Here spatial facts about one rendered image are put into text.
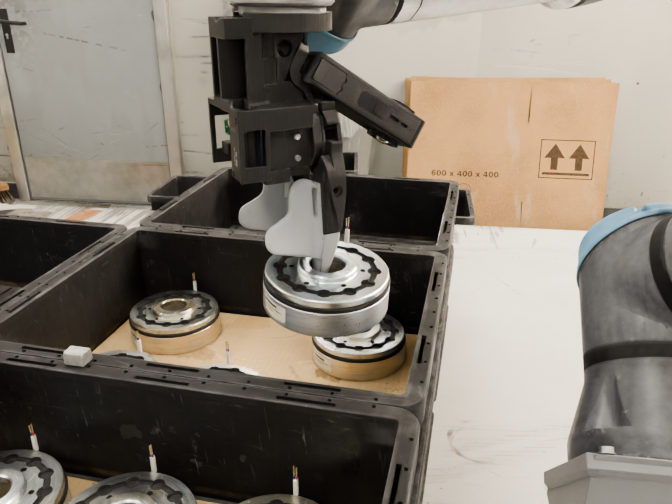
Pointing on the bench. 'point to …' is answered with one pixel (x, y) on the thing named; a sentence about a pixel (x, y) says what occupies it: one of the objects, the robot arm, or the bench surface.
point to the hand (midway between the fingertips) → (313, 259)
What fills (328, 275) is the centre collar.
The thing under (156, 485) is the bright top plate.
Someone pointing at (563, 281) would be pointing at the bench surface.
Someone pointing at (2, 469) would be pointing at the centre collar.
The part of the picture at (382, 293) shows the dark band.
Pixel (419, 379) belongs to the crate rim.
